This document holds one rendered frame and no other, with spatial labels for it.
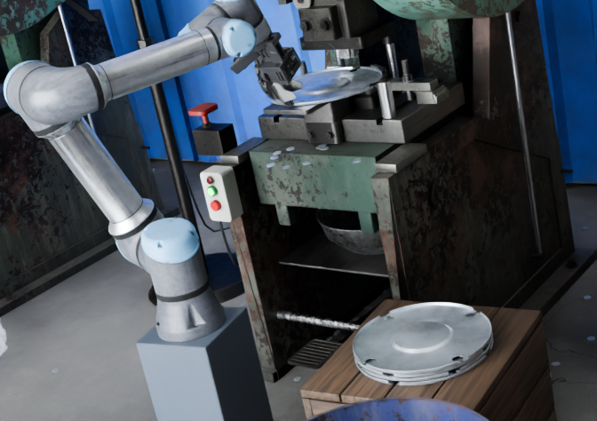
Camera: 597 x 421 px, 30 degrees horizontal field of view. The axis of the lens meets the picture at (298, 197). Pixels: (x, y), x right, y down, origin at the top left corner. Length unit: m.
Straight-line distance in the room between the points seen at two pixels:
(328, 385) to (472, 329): 0.32
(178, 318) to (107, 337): 1.23
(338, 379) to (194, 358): 0.31
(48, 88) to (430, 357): 0.92
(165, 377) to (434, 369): 0.59
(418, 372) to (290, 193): 0.77
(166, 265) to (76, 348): 1.28
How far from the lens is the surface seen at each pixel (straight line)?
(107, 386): 3.29
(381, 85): 2.66
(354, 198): 2.70
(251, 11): 2.48
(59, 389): 3.36
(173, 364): 2.40
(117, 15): 5.07
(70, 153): 2.36
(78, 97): 2.19
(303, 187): 2.78
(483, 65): 2.94
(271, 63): 2.56
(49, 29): 4.12
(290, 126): 2.86
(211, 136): 2.89
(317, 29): 2.75
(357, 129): 2.73
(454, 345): 2.29
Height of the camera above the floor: 1.48
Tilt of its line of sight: 20 degrees down
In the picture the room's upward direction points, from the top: 12 degrees counter-clockwise
